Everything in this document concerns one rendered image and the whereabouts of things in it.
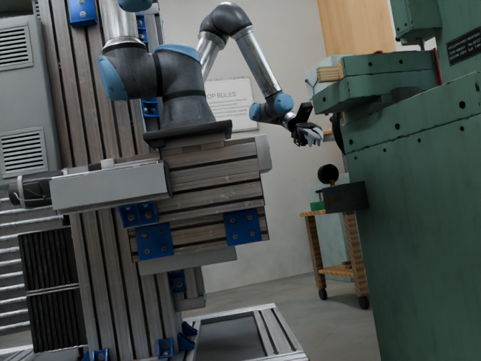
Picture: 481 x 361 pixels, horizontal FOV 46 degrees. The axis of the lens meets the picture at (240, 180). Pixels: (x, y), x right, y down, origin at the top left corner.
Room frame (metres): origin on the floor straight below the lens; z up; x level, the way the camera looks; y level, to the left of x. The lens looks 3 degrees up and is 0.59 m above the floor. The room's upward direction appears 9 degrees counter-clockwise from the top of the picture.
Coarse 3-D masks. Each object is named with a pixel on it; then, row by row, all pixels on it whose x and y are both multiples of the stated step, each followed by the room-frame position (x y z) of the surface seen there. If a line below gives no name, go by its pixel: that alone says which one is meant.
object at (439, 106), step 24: (480, 72) 1.18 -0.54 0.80; (432, 96) 1.30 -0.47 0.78; (456, 96) 1.23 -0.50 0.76; (480, 96) 1.17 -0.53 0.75; (360, 120) 1.60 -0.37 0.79; (384, 120) 1.49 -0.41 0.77; (408, 120) 1.40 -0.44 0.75; (432, 120) 1.32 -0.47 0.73; (456, 120) 1.25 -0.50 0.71; (360, 144) 1.62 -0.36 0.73
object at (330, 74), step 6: (330, 66) 1.51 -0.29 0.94; (336, 66) 1.52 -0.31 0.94; (318, 72) 1.51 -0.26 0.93; (324, 72) 1.51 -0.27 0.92; (330, 72) 1.51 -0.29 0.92; (336, 72) 1.52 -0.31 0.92; (318, 78) 1.52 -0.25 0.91; (324, 78) 1.51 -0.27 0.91; (330, 78) 1.51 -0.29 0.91; (336, 78) 1.52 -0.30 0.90
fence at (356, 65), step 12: (348, 60) 1.49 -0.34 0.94; (360, 60) 1.51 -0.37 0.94; (372, 60) 1.52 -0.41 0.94; (384, 60) 1.53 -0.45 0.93; (396, 60) 1.55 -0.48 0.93; (408, 60) 1.56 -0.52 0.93; (420, 60) 1.57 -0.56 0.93; (432, 60) 1.59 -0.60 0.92; (348, 72) 1.49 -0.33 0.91; (360, 72) 1.50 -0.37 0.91; (372, 72) 1.52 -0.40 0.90; (384, 72) 1.53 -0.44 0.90
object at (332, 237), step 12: (324, 60) 4.00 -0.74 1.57; (336, 60) 3.93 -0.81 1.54; (312, 72) 4.21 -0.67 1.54; (312, 84) 4.24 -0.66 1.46; (324, 84) 4.06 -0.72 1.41; (324, 132) 4.11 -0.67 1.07; (336, 180) 3.86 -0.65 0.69; (348, 180) 3.88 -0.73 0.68; (312, 192) 4.20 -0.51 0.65; (324, 216) 4.07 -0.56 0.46; (336, 216) 3.89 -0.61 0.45; (324, 228) 4.10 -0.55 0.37; (336, 228) 3.92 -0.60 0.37; (324, 240) 4.13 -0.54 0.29; (336, 240) 3.95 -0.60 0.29; (324, 252) 4.17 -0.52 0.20; (336, 252) 3.98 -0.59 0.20; (348, 252) 3.86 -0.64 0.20; (324, 264) 4.20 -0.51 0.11; (336, 264) 4.01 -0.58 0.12; (336, 276) 4.04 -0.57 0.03
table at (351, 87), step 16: (352, 80) 1.49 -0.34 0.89; (368, 80) 1.51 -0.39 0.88; (384, 80) 1.53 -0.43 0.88; (400, 80) 1.55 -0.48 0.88; (416, 80) 1.56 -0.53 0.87; (432, 80) 1.58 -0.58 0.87; (320, 96) 1.64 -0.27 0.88; (336, 96) 1.55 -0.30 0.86; (352, 96) 1.49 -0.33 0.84; (368, 96) 1.51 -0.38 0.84; (320, 112) 1.66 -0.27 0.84
